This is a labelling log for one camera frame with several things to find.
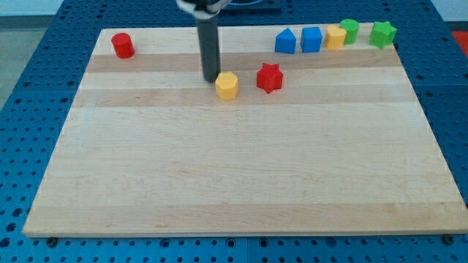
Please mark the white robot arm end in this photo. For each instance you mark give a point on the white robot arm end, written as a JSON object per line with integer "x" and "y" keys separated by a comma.
{"x": 202, "y": 9}

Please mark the blue cube block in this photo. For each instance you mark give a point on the blue cube block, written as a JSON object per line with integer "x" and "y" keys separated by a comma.
{"x": 311, "y": 40}

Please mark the yellow hexagon block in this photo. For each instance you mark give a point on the yellow hexagon block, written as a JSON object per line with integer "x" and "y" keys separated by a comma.
{"x": 227, "y": 86}

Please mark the red star block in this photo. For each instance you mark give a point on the red star block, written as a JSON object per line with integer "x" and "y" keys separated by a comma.
{"x": 270, "y": 77}

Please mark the light wooden board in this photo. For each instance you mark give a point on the light wooden board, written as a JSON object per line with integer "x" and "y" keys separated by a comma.
{"x": 149, "y": 150}

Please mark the blue pentagon house block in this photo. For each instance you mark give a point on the blue pentagon house block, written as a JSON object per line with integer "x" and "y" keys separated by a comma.
{"x": 285, "y": 42}

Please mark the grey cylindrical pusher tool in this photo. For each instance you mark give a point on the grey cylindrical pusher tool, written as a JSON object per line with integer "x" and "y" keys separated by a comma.
{"x": 208, "y": 37}

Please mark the yellow heart block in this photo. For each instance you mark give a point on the yellow heart block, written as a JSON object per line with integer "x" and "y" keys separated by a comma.
{"x": 335, "y": 37}

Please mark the red cylinder block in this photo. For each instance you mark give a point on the red cylinder block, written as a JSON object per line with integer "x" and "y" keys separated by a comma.
{"x": 123, "y": 46}

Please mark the green cylinder block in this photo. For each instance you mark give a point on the green cylinder block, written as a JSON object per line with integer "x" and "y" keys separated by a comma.
{"x": 351, "y": 27}

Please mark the green star block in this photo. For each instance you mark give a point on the green star block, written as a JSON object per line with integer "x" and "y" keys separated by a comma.
{"x": 382, "y": 34}

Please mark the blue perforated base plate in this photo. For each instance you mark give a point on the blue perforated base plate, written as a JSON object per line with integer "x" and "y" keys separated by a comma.
{"x": 32, "y": 117}

